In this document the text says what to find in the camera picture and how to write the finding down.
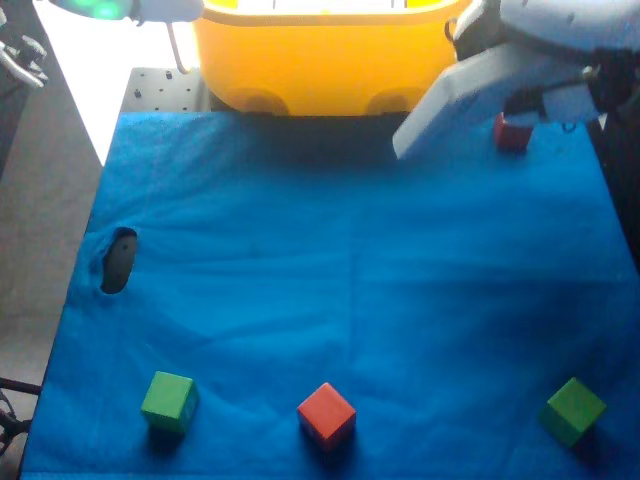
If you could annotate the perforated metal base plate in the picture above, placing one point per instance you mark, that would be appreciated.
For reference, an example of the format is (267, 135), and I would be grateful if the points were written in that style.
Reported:
(150, 95)

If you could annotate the white and black left hand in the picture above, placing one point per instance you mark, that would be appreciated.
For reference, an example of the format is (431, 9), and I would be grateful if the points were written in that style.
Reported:
(27, 57)

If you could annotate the red block with number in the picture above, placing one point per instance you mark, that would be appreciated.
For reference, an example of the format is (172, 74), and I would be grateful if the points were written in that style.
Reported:
(512, 137)

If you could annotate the green wooden block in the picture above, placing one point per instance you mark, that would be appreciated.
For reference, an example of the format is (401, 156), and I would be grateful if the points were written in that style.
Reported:
(572, 410)
(167, 400)

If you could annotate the blue cloth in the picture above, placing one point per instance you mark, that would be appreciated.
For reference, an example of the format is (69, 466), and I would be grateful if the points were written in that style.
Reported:
(320, 275)

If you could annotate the yellow plastic bin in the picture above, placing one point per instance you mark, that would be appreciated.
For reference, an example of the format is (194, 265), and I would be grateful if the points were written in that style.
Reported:
(320, 60)

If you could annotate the white and black right hand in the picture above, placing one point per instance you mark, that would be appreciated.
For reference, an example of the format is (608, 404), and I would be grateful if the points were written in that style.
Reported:
(560, 25)

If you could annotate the black stand struts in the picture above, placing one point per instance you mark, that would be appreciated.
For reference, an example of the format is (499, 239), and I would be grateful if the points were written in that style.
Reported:
(20, 386)

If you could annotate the red wooden block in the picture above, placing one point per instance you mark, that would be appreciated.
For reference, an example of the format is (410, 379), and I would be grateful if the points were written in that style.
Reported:
(326, 415)

